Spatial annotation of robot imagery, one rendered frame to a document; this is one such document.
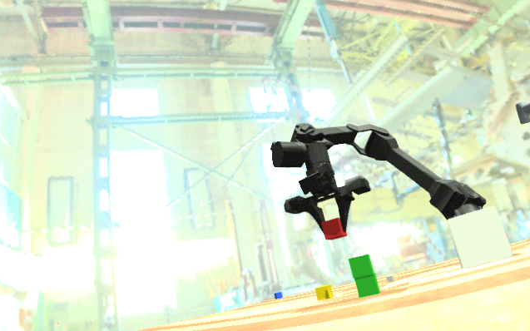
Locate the red block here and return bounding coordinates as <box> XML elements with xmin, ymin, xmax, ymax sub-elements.
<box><xmin>321</xmin><ymin>217</ymin><xmax>347</xmax><ymax>240</ymax></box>

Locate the green block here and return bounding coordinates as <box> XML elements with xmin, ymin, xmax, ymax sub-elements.
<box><xmin>348</xmin><ymin>254</ymin><xmax>374</xmax><ymax>278</ymax></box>
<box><xmin>354</xmin><ymin>273</ymin><xmax>380</xmax><ymax>298</ymax></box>

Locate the yellow block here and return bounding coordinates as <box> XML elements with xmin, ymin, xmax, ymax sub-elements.
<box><xmin>315</xmin><ymin>284</ymin><xmax>334</xmax><ymax>300</ymax></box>

